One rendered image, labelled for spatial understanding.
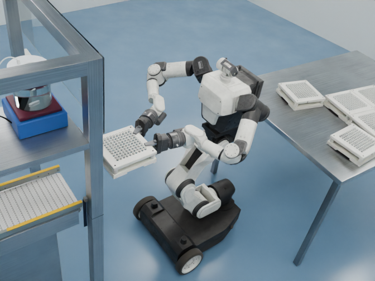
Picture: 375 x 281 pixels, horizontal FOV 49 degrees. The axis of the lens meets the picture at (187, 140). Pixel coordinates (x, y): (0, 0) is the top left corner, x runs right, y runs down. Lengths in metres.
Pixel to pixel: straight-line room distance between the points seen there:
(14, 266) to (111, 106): 2.29
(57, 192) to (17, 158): 0.51
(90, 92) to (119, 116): 2.49
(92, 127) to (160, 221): 1.37
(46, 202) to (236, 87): 1.13
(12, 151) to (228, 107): 1.11
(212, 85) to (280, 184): 1.60
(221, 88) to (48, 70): 1.07
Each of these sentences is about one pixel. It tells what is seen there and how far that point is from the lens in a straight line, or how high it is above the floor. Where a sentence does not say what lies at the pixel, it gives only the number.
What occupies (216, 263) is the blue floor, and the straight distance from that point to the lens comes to 2.98.
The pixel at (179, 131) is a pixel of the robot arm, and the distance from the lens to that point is 2.16.
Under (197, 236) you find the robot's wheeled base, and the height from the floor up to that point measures 0.17.
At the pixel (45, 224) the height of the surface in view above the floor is 0.87.
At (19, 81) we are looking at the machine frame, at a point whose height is 1.67.
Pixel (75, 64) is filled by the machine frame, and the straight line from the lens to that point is 1.47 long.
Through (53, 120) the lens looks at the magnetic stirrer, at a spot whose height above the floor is 1.38.
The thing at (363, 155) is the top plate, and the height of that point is 0.95.
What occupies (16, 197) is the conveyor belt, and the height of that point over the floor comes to 0.89.
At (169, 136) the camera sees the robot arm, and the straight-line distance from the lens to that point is 2.13.
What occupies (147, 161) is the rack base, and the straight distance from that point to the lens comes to 2.07.
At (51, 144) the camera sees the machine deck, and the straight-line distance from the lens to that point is 1.70.
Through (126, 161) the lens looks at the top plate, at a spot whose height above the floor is 1.06.
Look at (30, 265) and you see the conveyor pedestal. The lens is 2.28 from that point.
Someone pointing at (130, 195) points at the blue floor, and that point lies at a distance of 3.29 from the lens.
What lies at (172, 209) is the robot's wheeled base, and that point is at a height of 0.17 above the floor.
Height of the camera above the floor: 2.43
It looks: 39 degrees down
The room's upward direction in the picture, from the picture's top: 9 degrees clockwise
